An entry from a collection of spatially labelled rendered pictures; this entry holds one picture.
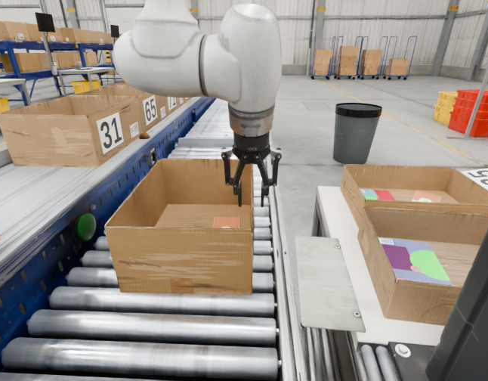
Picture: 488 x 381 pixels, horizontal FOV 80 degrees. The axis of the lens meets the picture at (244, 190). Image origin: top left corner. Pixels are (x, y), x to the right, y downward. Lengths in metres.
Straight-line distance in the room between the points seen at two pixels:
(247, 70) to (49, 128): 0.74
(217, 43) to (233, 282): 0.45
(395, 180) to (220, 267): 0.79
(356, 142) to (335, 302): 2.98
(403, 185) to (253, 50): 0.88
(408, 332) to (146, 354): 0.48
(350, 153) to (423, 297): 3.02
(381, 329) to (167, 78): 0.60
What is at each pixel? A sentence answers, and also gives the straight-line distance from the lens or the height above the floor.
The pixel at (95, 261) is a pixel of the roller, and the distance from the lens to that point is 0.85.
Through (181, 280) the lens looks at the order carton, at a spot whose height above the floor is 0.79.
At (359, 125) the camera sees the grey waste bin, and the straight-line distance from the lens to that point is 3.49.
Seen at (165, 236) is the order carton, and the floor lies 0.90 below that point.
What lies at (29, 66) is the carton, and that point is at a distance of 7.95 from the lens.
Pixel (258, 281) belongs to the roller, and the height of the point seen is 0.75.
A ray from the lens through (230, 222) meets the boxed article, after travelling 0.85.
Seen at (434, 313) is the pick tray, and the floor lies 0.78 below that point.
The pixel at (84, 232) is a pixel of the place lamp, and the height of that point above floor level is 0.81.
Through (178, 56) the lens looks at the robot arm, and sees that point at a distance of 0.52.
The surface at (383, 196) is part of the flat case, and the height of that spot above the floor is 0.77.
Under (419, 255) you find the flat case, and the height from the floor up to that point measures 0.78.
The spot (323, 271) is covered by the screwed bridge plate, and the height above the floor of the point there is 0.75.
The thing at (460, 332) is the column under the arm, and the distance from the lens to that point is 0.52.
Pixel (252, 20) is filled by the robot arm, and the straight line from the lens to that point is 0.48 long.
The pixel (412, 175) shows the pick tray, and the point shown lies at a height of 0.81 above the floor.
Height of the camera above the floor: 1.23
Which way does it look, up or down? 26 degrees down
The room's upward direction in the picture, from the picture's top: straight up
